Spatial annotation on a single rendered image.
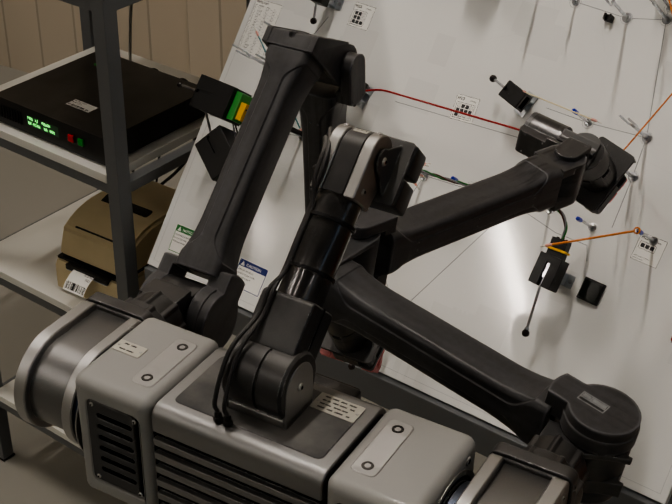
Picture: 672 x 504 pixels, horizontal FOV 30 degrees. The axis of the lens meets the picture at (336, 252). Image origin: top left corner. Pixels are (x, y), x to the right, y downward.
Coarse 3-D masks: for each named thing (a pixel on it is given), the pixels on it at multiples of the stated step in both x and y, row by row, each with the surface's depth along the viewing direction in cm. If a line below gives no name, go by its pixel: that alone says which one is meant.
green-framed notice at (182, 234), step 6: (180, 228) 263; (186, 228) 262; (174, 234) 263; (180, 234) 262; (186, 234) 262; (174, 240) 263; (180, 240) 262; (186, 240) 261; (174, 246) 263; (180, 246) 262; (174, 252) 262
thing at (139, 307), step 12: (96, 300) 141; (108, 300) 141; (120, 300) 141; (132, 300) 145; (144, 300) 146; (156, 300) 146; (168, 300) 146; (120, 312) 140; (132, 312) 139; (144, 312) 139; (156, 312) 143; (168, 312) 145; (180, 312) 147; (180, 324) 147
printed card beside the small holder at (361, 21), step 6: (354, 6) 251; (360, 6) 250; (366, 6) 250; (354, 12) 251; (360, 12) 250; (366, 12) 249; (372, 12) 249; (354, 18) 251; (360, 18) 250; (366, 18) 249; (348, 24) 251; (354, 24) 250; (360, 24) 250; (366, 24) 249; (366, 30) 249
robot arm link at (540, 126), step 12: (528, 120) 182; (540, 120) 181; (552, 120) 182; (528, 132) 180; (540, 132) 180; (552, 132) 180; (516, 144) 182; (528, 144) 180; (540, 144) 179; (552, 144) 177; (564, 144) 174; (576, 144) 174; (528, 156) 181; (564, 156) 171; (576, 156) 172; (588, 156) 175
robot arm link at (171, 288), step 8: (152, 280) 151; (160, 280) 151; (168, 280) 152; (176, 280) 152; (184, 280) 153; (192, 280) 153; (144, 288) 149; (152, 288) 149; (160, 288) 149; (168, 288) 149; (176, 288) 149; (184, 288) 149; (192, 288) 151; (200, 288) 151; (168, 296) 148; (176, 296) 148; (184, 296) 148; (192, 296) 150; (184, 304) 149; (184, 312) 149
